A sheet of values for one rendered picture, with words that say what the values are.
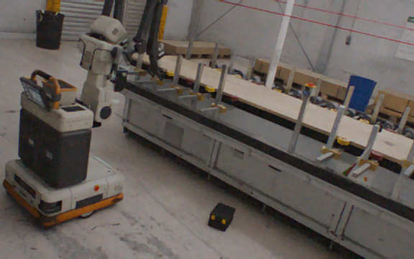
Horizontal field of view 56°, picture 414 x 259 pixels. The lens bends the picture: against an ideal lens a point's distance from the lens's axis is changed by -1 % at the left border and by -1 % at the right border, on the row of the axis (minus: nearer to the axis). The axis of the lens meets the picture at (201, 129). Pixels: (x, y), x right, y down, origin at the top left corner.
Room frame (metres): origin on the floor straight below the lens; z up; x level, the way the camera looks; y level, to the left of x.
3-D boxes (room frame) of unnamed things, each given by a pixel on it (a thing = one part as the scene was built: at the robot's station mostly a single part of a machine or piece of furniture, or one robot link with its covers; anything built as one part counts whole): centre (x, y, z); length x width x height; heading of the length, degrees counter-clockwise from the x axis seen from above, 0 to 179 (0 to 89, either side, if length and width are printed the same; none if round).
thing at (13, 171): (2.30, 1.09, 0.23); 0.41 x 0.02 x 0.08; 54
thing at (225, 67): (3.17, -0.09, 0.93); 0.04 x 0.04 x 0.48; 54
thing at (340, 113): (2.59, -0.90, 0.92); 0.04 x 0.04 x 0.48; 54
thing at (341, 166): (2.44, -1.06, 0.75); 0.26 x 0.01 x 0.10; 54
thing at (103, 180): (2.57, 0.92, 0.16); 0.67 x 0.64 x 0.25; 144
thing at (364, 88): (7.99, -3.02, 0.36); 0.59 x 0.57 x 0.73; 144
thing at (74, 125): (2.50, 0.97, 0.59); 0.55 x 0.34 x 0.83; 54
